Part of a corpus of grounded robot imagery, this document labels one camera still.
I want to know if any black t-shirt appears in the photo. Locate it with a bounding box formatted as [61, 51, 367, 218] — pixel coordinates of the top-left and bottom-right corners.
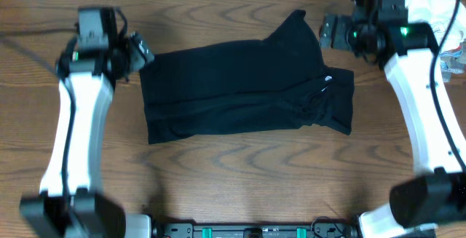
[140, 10, 355, 144]

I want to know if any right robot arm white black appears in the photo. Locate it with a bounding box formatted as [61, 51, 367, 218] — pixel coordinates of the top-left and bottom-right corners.
[320, 14, 465, 237]

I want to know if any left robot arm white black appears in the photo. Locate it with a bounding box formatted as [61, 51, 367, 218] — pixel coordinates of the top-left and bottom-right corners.
[20, 32, 154, 237]

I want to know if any pile of clothes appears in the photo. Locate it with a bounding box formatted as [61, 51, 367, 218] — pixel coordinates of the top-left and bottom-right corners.
[405, 0, 465, 82]

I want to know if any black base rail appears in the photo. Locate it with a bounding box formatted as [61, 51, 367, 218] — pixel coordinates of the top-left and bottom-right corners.
[152, 217, 360, 238]

